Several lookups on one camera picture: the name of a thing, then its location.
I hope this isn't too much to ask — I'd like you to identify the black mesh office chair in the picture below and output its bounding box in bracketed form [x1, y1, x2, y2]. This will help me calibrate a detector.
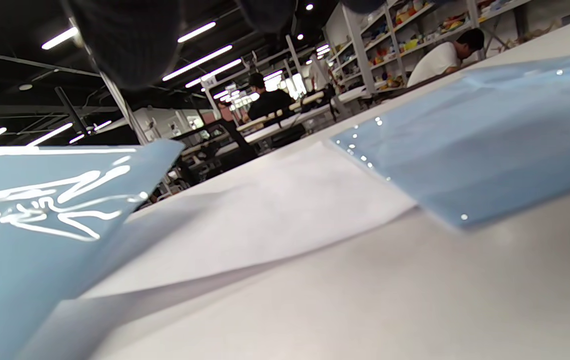
[171, 119, 260, 187]

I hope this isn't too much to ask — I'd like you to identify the white paper sheet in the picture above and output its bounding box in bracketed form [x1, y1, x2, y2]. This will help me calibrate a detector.
[77, 141, 418, 301]

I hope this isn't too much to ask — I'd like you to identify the row of ceiling light strips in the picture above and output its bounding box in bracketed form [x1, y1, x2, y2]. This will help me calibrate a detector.
[0, 20, 245, 153]

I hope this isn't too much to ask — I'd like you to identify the person's right hand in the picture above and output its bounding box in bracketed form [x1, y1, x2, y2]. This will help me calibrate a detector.
[62, 0, 388, 91]

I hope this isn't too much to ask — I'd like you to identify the blue plastic snap folder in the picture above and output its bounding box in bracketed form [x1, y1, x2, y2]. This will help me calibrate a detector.
[331, 50, 570, 232]
[0, 139, 186, 360]

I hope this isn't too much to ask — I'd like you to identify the white shelving rack with items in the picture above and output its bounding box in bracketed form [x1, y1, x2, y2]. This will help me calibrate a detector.
[325, 0, 533, 96]

